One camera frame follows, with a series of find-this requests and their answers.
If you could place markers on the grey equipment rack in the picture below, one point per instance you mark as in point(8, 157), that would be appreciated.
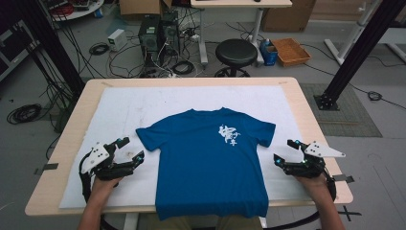
point(14, 48)

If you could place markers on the large black computer tower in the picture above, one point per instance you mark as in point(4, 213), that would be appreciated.
point(149, 38)

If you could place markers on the black tape cross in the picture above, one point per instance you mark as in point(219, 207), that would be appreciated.
point(348, 213)

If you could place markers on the large cardboard box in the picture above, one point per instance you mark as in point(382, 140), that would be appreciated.
point(287, 16)

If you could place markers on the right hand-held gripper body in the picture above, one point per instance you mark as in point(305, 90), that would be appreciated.
point(306, 167)

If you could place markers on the round white table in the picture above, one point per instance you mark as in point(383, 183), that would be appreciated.
point(79, 11)

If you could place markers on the white foam mat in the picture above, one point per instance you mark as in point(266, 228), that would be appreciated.
point(127, 105)

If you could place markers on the small cardboard box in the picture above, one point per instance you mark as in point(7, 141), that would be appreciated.
point(140, 6)

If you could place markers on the person's khaki trousers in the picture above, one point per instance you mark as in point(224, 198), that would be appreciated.
point(178, 225)

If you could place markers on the black aluminium frame post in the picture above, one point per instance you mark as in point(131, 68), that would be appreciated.
point(51, 41)
point(357, 48)

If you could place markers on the person's left hand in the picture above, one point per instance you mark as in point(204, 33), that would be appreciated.
point(103, 188)

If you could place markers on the grey floor mat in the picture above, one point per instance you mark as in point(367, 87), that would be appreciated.
point(348, 118)

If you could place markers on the blue plastic bin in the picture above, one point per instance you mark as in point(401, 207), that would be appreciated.
point(269, 56)

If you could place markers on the white power supply box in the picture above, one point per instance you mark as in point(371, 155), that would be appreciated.
point(116, 39)

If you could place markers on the black tape strip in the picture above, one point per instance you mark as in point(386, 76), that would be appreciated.
point(343, 178)
point(49, 166)

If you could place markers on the person's right hand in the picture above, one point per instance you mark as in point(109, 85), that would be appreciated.
point(314, 183)

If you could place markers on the orange woven basket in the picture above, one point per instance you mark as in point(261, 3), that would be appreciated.
point(290, 51)

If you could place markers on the white table leg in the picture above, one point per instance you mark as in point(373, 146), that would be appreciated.
point(130, 222)

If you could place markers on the white desk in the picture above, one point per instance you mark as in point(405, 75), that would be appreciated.
point(239, 3)

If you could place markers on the black round stool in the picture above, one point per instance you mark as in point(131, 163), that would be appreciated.
point(236, 52)

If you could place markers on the blue t-shirt with white print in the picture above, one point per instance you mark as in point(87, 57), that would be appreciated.
point(204, 166)

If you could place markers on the small black computer tower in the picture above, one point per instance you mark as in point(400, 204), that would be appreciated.
point(170, 32)

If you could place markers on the white metal stand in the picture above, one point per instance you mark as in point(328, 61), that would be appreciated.
point(346, 41)

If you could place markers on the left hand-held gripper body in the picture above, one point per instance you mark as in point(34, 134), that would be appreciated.
point(97, 156)

